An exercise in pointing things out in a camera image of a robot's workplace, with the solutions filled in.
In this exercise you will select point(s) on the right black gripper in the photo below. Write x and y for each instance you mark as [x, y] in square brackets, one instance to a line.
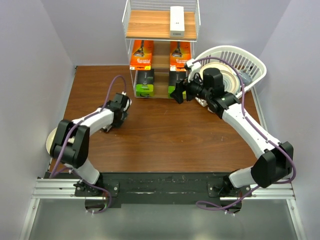
[181, 86]

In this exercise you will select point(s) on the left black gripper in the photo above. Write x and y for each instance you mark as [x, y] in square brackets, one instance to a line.
[117, 124]

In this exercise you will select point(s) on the black green razor box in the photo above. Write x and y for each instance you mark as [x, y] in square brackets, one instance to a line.
[174, 76]
[144, 86]

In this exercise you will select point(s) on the orange razor box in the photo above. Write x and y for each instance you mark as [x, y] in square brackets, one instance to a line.
[142, 55]
[180, 53]

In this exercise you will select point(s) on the silver grey box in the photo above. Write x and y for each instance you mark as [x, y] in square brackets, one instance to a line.
[177, 21]

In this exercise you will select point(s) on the white small box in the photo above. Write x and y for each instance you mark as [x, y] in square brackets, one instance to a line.
[106, 129]

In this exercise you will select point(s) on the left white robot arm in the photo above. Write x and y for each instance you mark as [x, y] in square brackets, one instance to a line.
[69, 142]

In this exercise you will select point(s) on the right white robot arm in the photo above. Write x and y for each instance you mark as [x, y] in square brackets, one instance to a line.
[274, 159]

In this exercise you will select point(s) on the cream plate in basket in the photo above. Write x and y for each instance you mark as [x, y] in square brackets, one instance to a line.
[225, 70]

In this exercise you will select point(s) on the blue ringed plate in basket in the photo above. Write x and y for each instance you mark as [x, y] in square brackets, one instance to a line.
[231, 83]

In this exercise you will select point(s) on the grey object in basket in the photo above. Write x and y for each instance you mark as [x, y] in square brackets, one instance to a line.
[246, 79]

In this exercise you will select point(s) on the white plastic slatted basket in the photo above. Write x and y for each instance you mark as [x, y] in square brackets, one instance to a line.
[239, 60]

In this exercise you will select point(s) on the cream plate on table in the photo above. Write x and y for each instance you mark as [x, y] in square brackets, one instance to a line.
[49, 140]

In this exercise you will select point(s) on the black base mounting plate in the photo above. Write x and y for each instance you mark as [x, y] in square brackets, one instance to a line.
[168, 188]

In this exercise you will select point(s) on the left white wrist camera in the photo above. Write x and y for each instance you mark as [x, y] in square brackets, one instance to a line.
[126, 102]

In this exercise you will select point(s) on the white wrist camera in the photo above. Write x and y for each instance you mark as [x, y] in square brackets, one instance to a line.
[126, 102]
[192, 67]

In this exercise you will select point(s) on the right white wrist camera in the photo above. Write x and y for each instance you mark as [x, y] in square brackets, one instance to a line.
[192, 67]

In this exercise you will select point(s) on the white wire wooden shelf unit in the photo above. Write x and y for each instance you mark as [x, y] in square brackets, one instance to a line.
[150, 20]

